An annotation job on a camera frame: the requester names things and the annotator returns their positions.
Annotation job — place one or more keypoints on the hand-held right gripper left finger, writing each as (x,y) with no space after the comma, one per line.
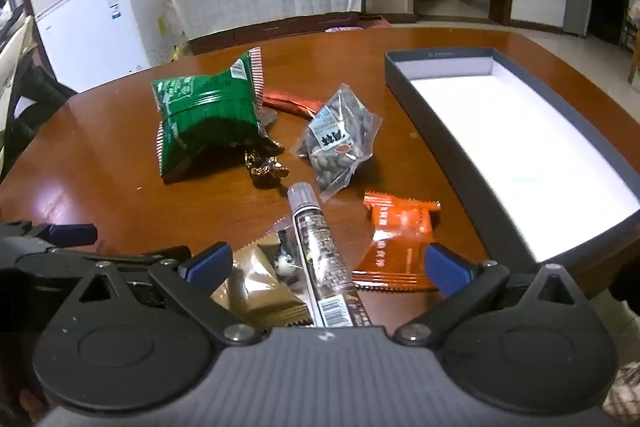
(207,264)

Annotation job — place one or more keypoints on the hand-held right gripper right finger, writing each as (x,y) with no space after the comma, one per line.
(445,269)

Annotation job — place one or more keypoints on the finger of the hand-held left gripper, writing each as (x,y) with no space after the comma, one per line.
(160,254)
(72,234)

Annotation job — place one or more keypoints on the tan snack packet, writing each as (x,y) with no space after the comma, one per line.
(255,287)

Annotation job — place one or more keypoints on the orange snack packet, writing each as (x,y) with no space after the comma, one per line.
(395,237)

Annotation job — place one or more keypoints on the long clear tube snack packet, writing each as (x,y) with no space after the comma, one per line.
(320,247)

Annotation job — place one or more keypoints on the grey box with white inside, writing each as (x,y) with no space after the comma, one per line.
(500,132)

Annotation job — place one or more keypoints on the green snack bag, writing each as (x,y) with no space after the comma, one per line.
(210,107)

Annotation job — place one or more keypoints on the clear bag of brown nuts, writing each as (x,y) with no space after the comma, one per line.
(335,142)

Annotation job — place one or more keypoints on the small clear wrapped candy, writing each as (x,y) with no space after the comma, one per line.
(284,263)

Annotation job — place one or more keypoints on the brown foil wrapped candy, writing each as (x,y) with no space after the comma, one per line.
(265,169)

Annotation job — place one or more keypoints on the dark chair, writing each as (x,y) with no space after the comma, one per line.
(35,102)

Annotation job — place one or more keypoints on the red snack packet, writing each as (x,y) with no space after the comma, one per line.
(295,103)

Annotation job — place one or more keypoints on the white chest freezer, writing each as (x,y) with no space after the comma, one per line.
(95,37)

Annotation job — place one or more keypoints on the patterned cloth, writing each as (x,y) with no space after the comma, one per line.
(625,394)

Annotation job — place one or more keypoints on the dark wooden television cabinet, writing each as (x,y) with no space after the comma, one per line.
(240,38)

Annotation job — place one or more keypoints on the pink slippers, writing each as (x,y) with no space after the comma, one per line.
(345,28)

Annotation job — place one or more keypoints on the white lace cloth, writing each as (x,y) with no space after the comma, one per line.
(270,2)

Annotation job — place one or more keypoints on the side table with lace cloth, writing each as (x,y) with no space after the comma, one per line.
(634,57)

